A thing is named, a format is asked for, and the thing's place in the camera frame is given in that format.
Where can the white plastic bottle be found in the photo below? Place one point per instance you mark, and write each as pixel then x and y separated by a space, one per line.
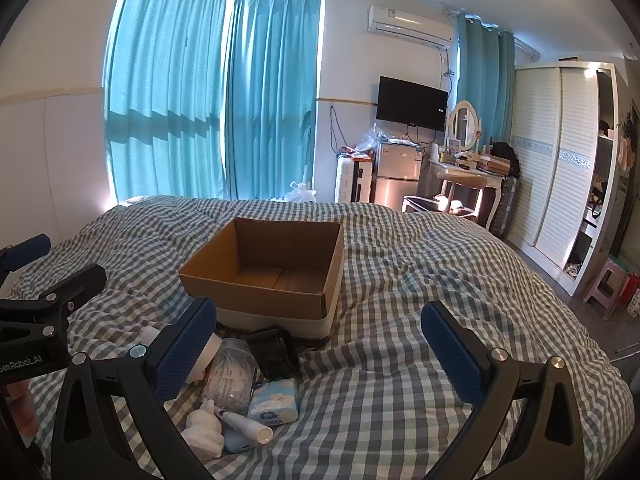
pixel 218 351

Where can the person's left hand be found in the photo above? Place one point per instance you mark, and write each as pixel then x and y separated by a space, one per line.
pixel 24 407

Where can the teal curtain beside wardrobe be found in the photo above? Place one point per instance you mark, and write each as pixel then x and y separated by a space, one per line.
pixel 485 80

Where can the white suitcase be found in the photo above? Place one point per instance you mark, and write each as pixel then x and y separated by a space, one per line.
pixel 352 180

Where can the pink plastic stool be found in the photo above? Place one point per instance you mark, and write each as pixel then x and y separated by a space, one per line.
pixel 605 285

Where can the pink hanging clothes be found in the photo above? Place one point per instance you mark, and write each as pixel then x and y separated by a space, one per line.
pixel 627 147

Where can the white air conditioner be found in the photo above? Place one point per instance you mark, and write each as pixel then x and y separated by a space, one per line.
pixel 410 22

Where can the white sliding door wardrobe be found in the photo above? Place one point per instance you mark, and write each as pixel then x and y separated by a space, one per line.
pixel 550 160

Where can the oval white mirror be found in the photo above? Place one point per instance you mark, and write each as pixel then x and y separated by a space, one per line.
pixel 464 125

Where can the narrow teal curtain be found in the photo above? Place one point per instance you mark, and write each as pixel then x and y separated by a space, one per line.
pixel 272 95

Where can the silver small fridge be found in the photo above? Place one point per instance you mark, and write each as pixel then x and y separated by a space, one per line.
pixel 397 175

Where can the grey checkered blanket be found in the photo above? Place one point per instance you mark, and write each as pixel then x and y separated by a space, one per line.
pixel 400 285

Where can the wide teal curtain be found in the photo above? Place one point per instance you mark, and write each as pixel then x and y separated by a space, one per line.
pixel 165 85

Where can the white plastic bag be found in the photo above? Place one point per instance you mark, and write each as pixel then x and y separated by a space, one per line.
pixel 301 192

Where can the light blue rounded case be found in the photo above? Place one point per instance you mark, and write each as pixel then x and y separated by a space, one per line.
pixel 235 443

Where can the black bag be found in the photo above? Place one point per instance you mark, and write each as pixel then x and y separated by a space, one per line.
pixel 506 157

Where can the grey suitcase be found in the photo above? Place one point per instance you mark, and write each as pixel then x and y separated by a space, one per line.
pixel 507 207

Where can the white dressing table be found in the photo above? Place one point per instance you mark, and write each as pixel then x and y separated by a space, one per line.
pixel 492 185

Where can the white wooden chair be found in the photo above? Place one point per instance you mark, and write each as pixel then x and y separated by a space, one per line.
pixel 462 182

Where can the brown cardboard box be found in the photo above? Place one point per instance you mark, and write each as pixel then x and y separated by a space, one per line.
pixel 280 265

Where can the clear plastic bag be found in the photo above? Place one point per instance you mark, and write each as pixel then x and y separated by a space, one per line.
pixel 371 141

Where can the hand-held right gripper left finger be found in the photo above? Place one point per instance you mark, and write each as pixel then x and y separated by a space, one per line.
pixel 184 355

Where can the white cartoon figurine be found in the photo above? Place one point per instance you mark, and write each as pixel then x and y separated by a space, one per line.
pixel 205 435

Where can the white tube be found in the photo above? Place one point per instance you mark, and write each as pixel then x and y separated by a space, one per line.
pixel 245 424

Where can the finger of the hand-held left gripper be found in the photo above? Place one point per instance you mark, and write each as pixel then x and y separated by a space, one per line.
pixel 31 249
pixel 75 284

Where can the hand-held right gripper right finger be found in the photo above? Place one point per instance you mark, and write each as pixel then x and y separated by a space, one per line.
pixel 452 355

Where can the black wall television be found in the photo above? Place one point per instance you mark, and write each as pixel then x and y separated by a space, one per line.
pixel 411 102

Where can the blue tissue pack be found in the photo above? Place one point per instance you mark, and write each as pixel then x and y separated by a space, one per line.
pixel 275 401

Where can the clear cotton swab jar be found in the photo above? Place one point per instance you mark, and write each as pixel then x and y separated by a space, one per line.
pixel 232 375

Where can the black pouch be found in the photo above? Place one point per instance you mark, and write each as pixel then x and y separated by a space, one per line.
pixel 275 355

